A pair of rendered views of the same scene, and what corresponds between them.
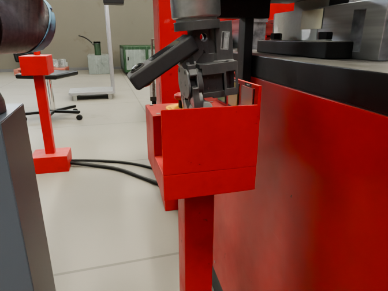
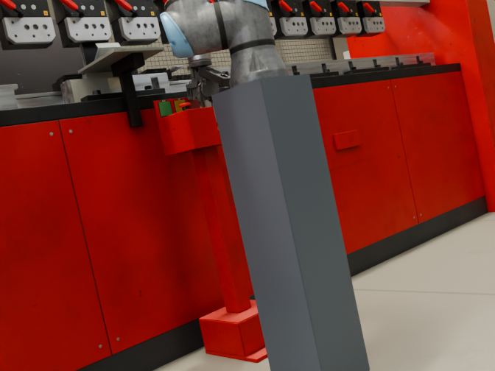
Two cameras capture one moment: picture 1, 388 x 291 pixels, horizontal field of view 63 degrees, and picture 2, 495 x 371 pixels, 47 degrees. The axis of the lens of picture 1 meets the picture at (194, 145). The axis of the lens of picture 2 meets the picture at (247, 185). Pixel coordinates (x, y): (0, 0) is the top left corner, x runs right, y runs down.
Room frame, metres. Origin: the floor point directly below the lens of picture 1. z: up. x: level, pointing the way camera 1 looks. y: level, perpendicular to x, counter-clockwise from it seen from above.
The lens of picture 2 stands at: (1.32, 1.67, 0.60)
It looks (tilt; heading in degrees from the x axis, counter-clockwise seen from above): 3 degrees down; 243
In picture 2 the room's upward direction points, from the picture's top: 12 degrees counter-clockwise
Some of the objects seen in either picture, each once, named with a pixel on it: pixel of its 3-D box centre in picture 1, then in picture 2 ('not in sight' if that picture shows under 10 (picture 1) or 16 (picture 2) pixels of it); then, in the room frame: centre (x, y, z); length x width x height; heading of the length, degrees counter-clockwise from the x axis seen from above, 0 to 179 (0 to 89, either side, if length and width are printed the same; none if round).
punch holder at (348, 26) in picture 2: not in sight; (343, 18); (-0.56, -0.57, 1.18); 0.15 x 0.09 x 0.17; 13
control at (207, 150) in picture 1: (195, 128); (197, 121); (0.58, 0.00, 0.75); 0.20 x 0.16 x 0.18; 15
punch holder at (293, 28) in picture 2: not in sight; (287, 19); (-0.17, -0.48, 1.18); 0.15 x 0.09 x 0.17; 13
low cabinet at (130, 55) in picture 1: (155, 58); not in sight; (9.12, 1.08, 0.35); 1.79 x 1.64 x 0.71; 106
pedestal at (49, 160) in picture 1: (44, 112); not in sight; (2.18, 1.04, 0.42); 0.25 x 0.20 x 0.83; 103
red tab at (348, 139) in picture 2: not in sight; (347, 139); (-0.26, -0.34, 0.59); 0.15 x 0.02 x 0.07; 13
